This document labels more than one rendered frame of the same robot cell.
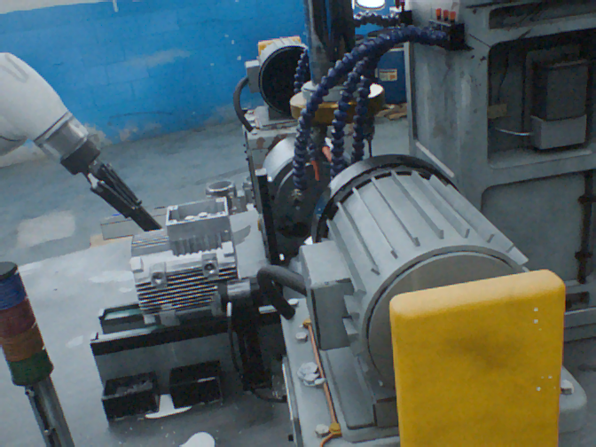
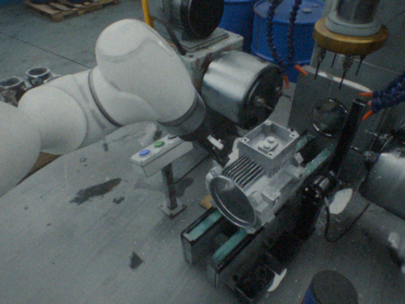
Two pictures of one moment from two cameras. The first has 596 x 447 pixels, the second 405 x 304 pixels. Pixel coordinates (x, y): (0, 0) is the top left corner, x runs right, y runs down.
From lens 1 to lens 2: 1.07 m
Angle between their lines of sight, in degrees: 39
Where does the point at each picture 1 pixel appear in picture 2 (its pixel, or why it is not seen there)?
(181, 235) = (276, 161)
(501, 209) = not seen: outside the picture
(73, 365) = (161, 282)
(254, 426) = (335, 259)
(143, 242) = (245, 177)
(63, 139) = (199, 112)
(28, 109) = (183, 90)
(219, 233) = (293, 150)
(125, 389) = (259, 284)
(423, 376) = not seen: outside the picture
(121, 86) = not seen: outside the picture
